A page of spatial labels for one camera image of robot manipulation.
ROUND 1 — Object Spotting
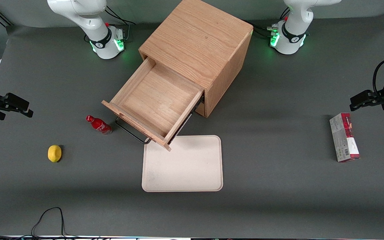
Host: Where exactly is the red cola bottle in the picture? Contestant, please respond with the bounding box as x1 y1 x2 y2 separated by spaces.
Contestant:
85 115 113 135

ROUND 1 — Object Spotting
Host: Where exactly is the wooden drawer cabinet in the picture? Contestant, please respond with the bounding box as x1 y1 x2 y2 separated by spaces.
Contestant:
139 0 254 118

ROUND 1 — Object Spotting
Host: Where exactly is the grey red carton box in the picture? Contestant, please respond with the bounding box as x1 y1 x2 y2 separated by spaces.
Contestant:
329 113 361 163

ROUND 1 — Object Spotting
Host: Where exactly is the black base cable bundle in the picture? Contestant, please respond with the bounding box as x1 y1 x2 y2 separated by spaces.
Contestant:
104 5 136 44
245 7 291 39

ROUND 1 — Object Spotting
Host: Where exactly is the wooden drawer large black handle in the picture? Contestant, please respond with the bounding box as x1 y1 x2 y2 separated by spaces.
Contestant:
101 57 205 152

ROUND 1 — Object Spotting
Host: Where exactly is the black looped floor cable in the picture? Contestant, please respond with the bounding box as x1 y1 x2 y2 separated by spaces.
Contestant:
30 207 67 238

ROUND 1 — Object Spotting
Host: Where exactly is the yellow lemon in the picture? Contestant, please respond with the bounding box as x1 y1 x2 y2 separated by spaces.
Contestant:
48 145 62 163

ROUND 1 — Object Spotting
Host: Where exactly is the white rectangular tray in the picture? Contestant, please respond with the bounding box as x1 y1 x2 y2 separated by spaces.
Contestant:
142 135 224 193

